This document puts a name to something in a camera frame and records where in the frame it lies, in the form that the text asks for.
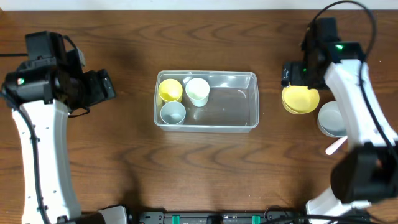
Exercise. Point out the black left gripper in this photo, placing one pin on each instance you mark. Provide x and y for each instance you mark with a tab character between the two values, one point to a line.
102	92

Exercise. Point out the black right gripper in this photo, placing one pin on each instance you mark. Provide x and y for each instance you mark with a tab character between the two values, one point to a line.
296	78

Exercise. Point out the grey plastic bowl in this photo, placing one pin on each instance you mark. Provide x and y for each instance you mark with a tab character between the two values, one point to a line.
330	121

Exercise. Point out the yellow plastic cup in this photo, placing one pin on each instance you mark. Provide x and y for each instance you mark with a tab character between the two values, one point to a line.
170	90

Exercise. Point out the grey plastic cup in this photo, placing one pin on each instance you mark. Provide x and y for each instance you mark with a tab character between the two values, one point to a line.
173	113

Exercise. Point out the white plastic cup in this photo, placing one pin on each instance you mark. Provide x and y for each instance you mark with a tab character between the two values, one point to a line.
198	90

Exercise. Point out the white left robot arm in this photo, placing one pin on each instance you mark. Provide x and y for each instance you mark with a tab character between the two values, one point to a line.
43	92

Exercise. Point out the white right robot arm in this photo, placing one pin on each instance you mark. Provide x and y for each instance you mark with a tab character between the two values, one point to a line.
368	174

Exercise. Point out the clear plastic container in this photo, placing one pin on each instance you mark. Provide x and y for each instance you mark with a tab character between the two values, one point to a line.
233	105

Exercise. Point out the pink plastic fork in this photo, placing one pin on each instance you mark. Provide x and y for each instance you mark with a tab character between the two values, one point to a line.
335	146

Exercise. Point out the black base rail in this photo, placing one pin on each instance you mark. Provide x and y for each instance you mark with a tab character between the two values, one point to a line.
220	217

